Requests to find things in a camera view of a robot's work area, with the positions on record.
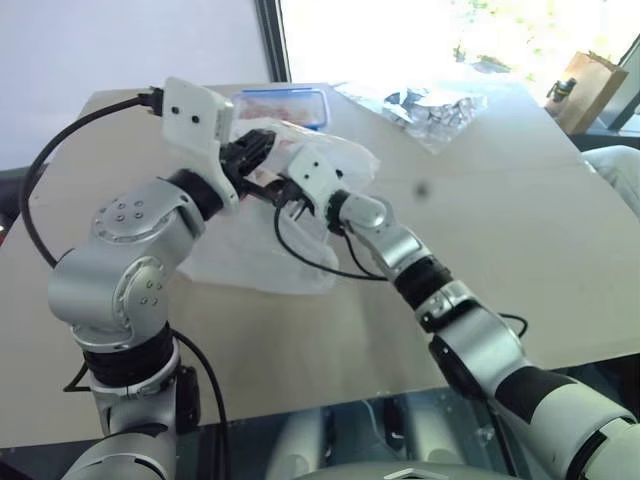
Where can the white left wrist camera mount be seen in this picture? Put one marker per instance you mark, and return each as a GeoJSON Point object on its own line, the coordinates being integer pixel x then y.
{"type": "Point", "coordinates": [190, 112]}

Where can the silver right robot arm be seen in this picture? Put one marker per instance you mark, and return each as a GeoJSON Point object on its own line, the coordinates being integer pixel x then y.
{"type": "Point", "coordinates": [480, 360]}

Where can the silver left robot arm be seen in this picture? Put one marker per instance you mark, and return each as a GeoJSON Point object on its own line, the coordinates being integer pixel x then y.
{"type": "Point", "coordinates": [125, 250]}

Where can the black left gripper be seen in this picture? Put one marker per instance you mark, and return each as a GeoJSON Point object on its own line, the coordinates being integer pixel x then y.
{"type": "Point", "coordinates": [236, 161]}

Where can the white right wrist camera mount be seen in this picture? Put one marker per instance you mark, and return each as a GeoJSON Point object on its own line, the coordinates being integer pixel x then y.
{"type": "Point", "coordinates": [315, 172]}

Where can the white fabric bundle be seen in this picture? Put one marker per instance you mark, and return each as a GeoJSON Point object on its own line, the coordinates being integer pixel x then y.
{"type": "Point", "coordinates": [617, 172]}

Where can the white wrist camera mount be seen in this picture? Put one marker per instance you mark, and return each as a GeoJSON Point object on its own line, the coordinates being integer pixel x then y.
{"type": "Point", "coordinates": [315, 172]}
{"type": "Point", "coordinates": [190, 112]}

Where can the crumpled silver foil bag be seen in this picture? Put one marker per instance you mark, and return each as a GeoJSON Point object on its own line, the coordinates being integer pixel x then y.
{"type": "Point", "coordinates": [435, 117]}

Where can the small black yellow object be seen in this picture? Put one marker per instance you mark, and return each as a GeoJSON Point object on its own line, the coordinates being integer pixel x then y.
{"type": "Point", "coordinates": [562, 88]}

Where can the black object at table side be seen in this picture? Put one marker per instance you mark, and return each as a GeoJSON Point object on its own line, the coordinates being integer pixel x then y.
{"type": "Point", "coordinates": [11, 200]}

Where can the brown paper bag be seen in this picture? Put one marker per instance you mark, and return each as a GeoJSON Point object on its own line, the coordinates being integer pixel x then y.
{"type": "Point", "coordinates": [590, 95]}

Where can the clear box with blue lid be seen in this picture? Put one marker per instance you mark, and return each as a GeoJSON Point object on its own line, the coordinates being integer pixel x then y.
{"type": "Point", "coordinates": [300, 107]}

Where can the dark window frame post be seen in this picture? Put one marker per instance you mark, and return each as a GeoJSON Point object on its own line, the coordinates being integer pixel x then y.
{"type": "Point", "coordinates": [275, 40]}

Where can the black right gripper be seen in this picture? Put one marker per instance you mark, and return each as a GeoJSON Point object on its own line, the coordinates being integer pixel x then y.
{"type": "Point", "coordinates": [295, 192]}

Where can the translucent white plastic bag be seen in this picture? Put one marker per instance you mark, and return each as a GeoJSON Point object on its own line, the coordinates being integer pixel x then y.
{"type": "Point", "coordinates": [260, 260]}

